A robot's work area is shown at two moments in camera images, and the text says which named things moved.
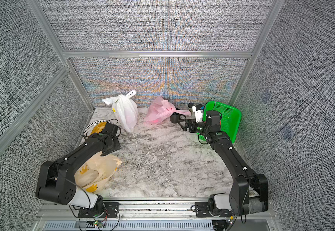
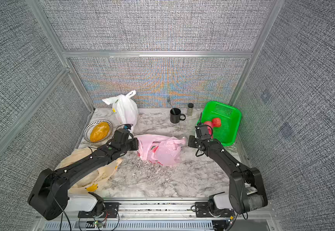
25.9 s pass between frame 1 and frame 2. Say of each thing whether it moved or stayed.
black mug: stayed
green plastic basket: stayed
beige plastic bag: stayed
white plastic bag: stayed
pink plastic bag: moved
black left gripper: moved
